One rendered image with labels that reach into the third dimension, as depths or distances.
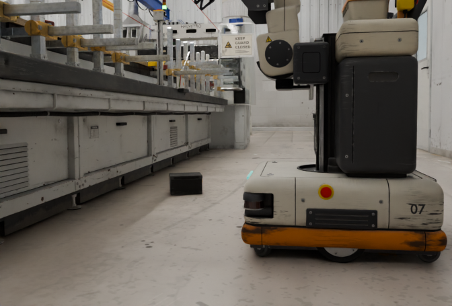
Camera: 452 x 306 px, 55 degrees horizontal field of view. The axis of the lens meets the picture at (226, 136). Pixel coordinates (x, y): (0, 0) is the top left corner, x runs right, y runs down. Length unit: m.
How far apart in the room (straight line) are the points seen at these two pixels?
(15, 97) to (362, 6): 1.26
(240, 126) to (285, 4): 4.42
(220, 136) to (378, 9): 4.73
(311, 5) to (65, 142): 10.88
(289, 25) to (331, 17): 11.01
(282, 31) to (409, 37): 0.45
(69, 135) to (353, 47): 1.51
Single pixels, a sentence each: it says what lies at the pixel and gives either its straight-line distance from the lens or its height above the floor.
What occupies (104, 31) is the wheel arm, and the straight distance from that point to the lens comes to 1.67.
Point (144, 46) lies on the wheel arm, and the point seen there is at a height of 0.83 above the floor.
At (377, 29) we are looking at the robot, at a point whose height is 0.77.
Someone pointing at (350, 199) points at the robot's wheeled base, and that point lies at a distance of 1.49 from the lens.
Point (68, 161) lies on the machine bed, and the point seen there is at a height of 0.26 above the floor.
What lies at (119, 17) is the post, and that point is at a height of 1.02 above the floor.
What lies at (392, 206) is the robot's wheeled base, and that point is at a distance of 1.52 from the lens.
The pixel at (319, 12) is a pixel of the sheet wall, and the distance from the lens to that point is 12.68.
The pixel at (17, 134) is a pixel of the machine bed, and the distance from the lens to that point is 2.04.
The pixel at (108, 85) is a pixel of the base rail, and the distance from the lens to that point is 2.18.
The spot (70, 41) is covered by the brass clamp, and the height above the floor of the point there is 0.80.
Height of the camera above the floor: 0.50
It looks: 3 degrees down
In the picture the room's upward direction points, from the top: straight up
